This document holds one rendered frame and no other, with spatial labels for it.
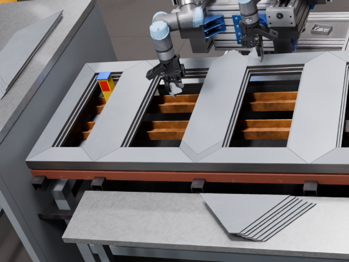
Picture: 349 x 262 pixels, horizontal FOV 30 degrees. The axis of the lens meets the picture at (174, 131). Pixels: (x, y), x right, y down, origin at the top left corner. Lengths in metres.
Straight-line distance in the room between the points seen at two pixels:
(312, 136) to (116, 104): 0.95
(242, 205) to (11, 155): 1.04
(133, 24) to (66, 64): 2.26
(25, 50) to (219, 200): 1.31
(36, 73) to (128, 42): 2.23
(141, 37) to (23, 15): 1.77
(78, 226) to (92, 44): 1.24
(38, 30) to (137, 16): 2.29
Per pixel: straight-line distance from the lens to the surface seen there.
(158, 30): 2.64
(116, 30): 5.49
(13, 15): 3.74
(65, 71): 3.29
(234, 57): 3.11
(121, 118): 2.92
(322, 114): 2.67
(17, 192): 2.93
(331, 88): 2.81
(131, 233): 2.54
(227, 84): 2.94
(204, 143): 2.64
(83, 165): 2.78
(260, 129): 2.94
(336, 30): 4.42
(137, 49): 5.14
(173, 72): 2.75
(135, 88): 3.09
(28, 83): 3.04
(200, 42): 3.43
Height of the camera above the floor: 2.53
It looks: 37 degrees down
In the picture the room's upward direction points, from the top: 17 degrees counter-clockwise
